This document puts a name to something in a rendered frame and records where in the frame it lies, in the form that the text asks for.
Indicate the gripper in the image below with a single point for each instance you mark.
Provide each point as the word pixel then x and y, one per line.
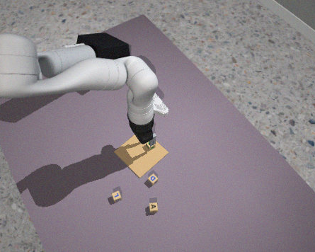
pixel 142 125

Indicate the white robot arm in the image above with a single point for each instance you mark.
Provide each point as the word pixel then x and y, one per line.
pixel 69 69

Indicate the tan flat mat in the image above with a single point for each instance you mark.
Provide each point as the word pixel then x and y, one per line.
pixel 138 157

